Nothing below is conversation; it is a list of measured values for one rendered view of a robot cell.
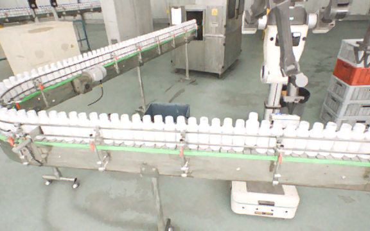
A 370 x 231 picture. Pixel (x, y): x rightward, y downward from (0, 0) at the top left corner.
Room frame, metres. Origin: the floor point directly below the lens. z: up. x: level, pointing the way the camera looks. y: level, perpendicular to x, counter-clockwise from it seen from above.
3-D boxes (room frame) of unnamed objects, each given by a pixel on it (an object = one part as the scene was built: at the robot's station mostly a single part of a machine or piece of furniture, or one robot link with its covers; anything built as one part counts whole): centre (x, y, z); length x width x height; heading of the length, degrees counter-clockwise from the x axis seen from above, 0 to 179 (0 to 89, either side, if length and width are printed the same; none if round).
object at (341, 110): (2.59, -2.18, 0.33); 0.61 x 0.41 x 0.22; 88
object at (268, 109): (1.50, -0.63, 0.74); 0.11 x 0.11 x 0.40; 82
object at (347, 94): (2.59, -2.18, 0.55); 0.61 x 0.41 x 0.22; 89
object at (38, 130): (0.98, 0.87, 0.96); 0.23 x 0.10 x 0.27; 172
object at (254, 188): (1.49, -0.63, 0.24); 0.68 x 0.53 x 0.41; 172
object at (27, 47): (4.43, 2.79, 0.59); 1.10 x 0.62 x 1.18; 154
